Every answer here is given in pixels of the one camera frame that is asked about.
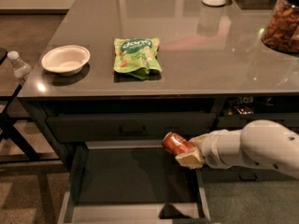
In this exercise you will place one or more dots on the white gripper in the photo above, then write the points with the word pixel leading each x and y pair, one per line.
pixel 215 149

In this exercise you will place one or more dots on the red coke can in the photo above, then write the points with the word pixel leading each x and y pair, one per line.
pixel 175 144

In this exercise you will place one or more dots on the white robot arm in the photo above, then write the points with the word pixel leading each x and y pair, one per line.
pixel 261 144

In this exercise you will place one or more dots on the top right open drawer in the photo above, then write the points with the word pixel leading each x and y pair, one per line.
pixel 289 120

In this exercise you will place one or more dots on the open drawer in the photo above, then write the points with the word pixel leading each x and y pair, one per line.
pixel 131 183
pixel 289 120

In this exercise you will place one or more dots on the bottom right drawer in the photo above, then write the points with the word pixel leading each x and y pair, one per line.
pixel 238 174

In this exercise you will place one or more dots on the snack packets in drawer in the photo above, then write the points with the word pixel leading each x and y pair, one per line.
pixel 246 105

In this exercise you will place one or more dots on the top left drawer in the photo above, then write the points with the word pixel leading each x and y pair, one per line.
pixel 127 126

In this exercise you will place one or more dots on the open middle drawer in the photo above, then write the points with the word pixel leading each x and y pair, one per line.
pixel 131 183

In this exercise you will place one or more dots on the dark counter cabinet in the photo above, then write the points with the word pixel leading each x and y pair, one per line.
pixel 207 55

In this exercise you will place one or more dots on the green snack bag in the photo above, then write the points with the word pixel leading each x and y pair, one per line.
pixel 137 57

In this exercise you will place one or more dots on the glass jar of nuts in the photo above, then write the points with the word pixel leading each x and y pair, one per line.
pixel 282 31

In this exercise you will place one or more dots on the white paper bowl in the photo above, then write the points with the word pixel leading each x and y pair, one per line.
pixel 65 60

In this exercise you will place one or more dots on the black side table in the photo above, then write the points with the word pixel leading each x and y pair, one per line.
pixel 9 131

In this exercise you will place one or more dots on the clear plastic water bottle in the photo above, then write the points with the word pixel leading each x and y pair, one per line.
pixel 21 69

